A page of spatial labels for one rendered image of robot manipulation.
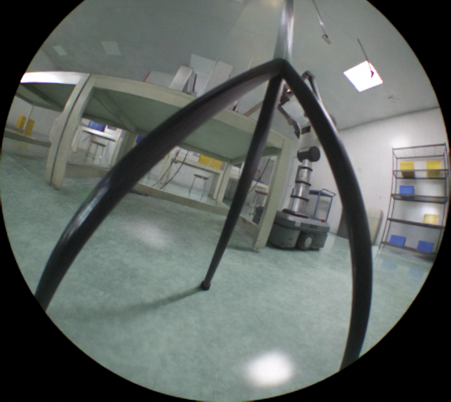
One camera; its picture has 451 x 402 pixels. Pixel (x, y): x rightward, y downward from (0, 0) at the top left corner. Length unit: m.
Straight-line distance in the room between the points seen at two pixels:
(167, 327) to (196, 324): 0.07
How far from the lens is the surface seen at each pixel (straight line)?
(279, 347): 0.44
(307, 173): 1.51
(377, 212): 3.27
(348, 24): 2.74
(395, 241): 3.07
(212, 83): 1.12
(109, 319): 0.39
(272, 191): 0.91
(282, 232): 1.15
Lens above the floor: 0.32
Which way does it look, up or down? 5 degrees up
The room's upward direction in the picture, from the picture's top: 16 degrees clockwise
